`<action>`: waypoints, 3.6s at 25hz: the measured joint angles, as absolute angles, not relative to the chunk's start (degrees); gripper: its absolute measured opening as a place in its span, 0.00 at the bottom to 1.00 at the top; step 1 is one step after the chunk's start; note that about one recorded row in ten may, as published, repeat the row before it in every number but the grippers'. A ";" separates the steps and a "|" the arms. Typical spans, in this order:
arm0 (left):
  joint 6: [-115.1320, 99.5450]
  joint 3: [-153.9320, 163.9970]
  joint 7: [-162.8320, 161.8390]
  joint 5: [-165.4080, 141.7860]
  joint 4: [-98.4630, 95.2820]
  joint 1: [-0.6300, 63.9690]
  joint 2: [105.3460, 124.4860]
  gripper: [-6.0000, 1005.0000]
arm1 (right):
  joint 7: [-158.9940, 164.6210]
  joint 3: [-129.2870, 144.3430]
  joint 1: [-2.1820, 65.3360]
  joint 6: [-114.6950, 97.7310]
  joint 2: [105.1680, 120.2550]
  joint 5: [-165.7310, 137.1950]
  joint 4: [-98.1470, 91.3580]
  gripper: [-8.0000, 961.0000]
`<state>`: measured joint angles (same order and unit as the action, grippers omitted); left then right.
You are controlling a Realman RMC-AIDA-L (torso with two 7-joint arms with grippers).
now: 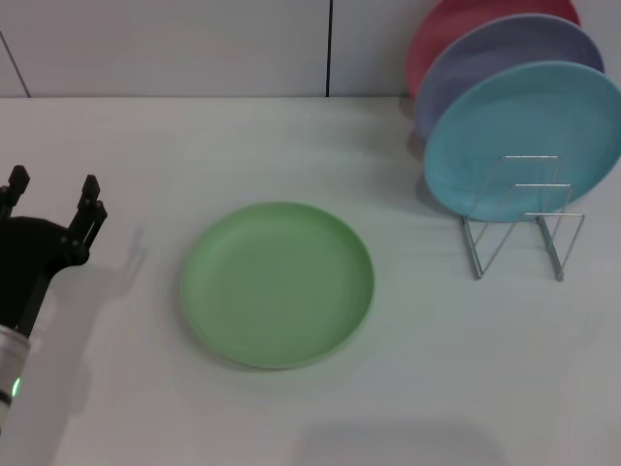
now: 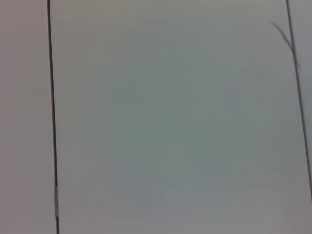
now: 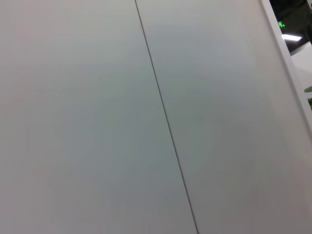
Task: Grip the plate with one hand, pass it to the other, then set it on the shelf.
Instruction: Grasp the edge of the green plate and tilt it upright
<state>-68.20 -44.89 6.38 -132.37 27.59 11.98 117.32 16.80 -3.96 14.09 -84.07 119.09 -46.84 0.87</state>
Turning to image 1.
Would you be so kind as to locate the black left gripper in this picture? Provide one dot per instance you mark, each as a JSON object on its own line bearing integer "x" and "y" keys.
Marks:
{"x": 39, "y": 242}

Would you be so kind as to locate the green plastic plate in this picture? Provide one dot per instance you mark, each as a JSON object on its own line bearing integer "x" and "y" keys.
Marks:
{"x": 276, "y": 286}

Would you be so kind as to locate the red plastic plate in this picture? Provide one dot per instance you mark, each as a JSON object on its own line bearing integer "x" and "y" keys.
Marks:
{"x": 436, "y": 34}

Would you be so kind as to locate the blue plastic plate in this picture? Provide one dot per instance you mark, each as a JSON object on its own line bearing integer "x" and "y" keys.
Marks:
{"x": 485, "y": 126}

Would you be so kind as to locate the purple plastic plate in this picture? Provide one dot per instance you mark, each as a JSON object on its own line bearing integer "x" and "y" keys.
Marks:
{"x": 485, "y": 53}

